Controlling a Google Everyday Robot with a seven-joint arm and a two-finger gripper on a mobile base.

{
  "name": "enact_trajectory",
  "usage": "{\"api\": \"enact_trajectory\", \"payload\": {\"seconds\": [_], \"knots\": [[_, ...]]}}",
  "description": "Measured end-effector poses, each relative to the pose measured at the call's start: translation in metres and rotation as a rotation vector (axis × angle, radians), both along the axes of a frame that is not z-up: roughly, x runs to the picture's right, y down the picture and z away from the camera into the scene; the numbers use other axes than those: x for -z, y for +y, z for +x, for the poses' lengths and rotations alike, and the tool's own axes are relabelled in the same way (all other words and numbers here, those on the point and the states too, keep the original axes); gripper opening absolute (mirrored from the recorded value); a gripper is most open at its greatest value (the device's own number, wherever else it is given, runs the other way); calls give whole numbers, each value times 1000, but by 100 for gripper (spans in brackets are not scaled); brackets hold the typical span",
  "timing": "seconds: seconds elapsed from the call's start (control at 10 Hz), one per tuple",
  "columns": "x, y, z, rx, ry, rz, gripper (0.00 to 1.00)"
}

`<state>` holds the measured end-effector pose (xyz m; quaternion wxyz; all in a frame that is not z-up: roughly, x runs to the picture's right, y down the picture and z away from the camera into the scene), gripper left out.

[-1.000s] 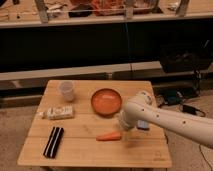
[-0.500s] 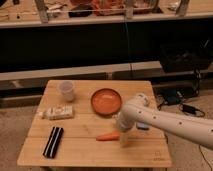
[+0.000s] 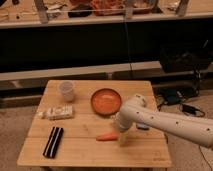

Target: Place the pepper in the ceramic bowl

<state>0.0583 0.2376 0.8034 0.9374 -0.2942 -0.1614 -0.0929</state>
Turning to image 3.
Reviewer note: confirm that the translucent plastic cup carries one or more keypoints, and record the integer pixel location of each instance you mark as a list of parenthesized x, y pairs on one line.
[(66, 89)]

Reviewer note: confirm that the black white striped block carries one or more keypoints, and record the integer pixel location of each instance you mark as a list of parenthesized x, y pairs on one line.
[(53, 142)]

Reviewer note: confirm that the wooden folding table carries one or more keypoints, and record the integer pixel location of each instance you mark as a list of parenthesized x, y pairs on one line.
[(79, 146)]

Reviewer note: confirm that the blue grey sponge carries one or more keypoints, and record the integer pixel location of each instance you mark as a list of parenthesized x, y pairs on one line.
[(142, 126)]

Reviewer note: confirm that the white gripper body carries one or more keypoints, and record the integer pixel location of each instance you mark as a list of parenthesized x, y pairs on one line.
[(122, 125)]

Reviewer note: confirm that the orange ceramic bowl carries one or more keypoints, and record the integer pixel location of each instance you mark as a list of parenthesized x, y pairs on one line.
[(106, 101)]

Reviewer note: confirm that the black bag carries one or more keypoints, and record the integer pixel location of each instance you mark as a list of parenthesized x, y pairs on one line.
[(184, 57)]

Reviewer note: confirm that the orange pepper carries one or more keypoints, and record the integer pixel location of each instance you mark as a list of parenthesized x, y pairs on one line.
[(107, 137)]

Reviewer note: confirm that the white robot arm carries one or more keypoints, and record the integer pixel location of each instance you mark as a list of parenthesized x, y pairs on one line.
[(134, 110)]

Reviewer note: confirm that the white plastic bottle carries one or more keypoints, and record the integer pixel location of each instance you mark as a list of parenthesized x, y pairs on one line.
[(56, 113)]

